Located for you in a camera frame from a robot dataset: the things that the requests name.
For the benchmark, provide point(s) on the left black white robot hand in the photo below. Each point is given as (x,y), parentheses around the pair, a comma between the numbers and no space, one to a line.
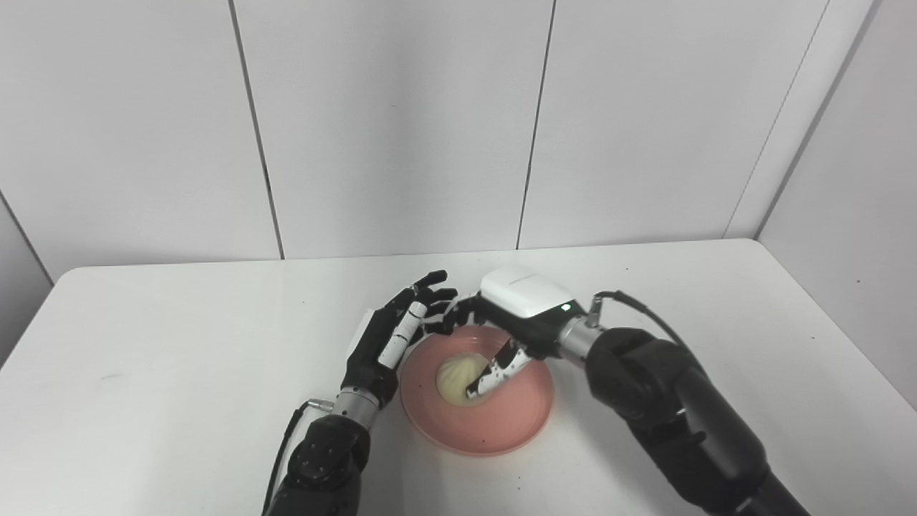
(376,351)

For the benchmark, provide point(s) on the pink round plate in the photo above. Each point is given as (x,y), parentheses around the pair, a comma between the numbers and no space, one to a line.
(501,423)

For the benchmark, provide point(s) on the cream steamed bun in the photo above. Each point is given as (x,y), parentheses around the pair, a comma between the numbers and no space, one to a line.
(458,376)

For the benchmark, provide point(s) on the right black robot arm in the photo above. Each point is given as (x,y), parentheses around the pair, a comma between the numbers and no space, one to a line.
(680,416)

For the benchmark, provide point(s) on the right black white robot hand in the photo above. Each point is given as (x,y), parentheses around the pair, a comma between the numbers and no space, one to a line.
(530,308)

